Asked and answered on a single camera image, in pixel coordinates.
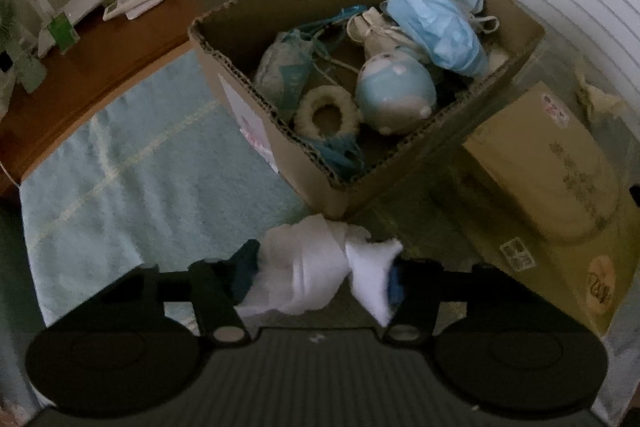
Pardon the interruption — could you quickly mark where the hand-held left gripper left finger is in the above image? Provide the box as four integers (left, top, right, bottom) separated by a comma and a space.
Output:
100, 239, 262, 347

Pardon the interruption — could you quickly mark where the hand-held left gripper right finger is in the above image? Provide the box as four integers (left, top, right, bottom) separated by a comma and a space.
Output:
382, 259, 547, 344

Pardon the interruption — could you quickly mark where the white knotted cloth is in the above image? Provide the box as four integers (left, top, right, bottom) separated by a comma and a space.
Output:
234, 214, 404, 328

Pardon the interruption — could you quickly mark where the blue tassel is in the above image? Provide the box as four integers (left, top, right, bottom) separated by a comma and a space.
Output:
312, 132, 369, 181

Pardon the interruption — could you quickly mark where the blue and white plush toy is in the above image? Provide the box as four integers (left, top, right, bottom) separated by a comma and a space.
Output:
354, 51, 439, 136

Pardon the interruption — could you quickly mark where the speckled grey fabric pouch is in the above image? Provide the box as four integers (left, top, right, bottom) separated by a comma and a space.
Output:
253, 30, 322, 108

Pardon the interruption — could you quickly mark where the cardboard box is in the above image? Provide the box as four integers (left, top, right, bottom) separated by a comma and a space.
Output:
188, 0, 547, 219
459, 79, 640, 408

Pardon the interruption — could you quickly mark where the light blue towel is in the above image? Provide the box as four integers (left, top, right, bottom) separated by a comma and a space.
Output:
19, 48, 312, 329

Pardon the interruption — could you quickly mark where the closed cardboard box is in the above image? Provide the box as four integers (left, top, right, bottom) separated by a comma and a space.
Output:
459, 79, 640, 408

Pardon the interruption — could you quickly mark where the wooden nightstand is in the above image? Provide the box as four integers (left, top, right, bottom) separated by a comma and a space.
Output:
0, 0, 207, 198

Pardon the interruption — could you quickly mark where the crumpled cream cloth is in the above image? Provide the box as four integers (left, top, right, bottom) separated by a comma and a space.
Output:
573, 59, 630, 122

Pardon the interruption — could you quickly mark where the green bottle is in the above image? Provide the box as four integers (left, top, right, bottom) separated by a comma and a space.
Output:
49, 12, 81, 54

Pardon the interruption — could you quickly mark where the cream fuzzy ring scrunchie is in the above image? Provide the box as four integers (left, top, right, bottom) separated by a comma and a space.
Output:
293, 86, 362, 140

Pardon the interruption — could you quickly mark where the blue ribbon strap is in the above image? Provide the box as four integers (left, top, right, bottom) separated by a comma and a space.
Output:
294, 5, 374, 42

